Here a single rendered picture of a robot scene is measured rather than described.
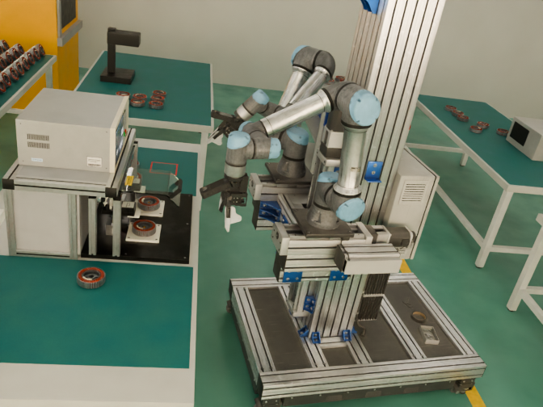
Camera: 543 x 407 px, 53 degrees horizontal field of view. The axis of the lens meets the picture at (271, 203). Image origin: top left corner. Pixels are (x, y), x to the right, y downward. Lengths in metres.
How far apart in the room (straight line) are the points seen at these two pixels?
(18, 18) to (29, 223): 3.84
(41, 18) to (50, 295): 4.08
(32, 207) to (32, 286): 0.32
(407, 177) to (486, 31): 6.19
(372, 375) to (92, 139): 1.76
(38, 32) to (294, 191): 3.88
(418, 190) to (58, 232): 1.62
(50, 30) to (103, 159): 3.73
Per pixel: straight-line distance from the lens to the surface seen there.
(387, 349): 3.12
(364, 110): 1.98
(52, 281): 2.39
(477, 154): 4.67
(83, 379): 1.97
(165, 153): 3.53
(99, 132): 2.35
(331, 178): 2.24
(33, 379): 2.00
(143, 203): 2.79
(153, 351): 2.05
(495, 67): 8.84
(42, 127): 2.39
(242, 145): 1.86
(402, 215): 2.66
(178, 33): 7.71
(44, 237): 2.49
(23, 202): 2.42
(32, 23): 6.05
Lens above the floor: 2.18
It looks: 28 degrees down
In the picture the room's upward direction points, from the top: 10 degrees clockwise
